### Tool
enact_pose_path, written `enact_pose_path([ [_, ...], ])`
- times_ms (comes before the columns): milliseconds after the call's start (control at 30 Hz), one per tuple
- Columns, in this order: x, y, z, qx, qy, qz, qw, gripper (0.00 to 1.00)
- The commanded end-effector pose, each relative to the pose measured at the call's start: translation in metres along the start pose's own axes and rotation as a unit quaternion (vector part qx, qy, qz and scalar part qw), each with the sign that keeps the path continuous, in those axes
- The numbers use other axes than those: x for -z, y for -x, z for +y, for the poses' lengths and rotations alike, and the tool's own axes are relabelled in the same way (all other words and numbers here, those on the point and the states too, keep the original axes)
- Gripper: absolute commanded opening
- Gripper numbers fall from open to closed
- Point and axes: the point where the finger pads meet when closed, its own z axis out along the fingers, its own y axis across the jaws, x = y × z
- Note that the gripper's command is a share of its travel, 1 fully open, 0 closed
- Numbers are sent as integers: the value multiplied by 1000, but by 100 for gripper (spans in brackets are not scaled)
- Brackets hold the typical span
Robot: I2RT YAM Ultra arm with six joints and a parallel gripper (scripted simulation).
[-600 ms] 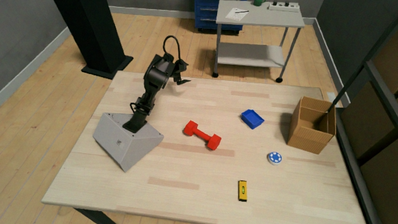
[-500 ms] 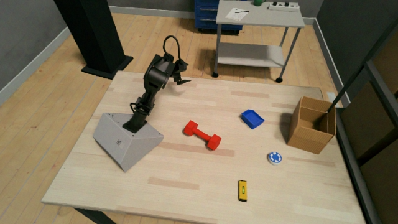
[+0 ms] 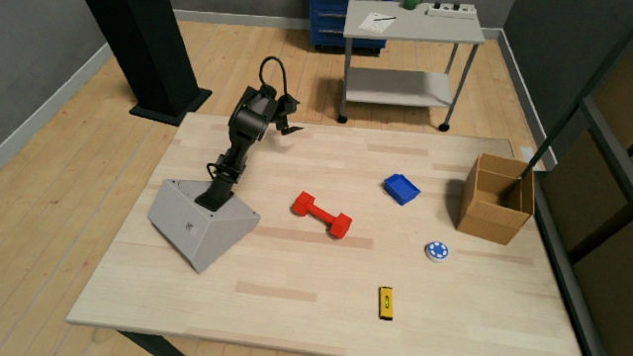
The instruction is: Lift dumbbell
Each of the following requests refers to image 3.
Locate blue plastic bin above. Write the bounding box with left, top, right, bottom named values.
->
left=384, top=173, right=421, bottom=206

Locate yellow pocket level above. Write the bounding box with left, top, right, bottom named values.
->
left=380, top=286, right=393, bottom=321

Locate brown cardboard box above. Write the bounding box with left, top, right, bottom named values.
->
left=456, top=154, right=534, bottom=245

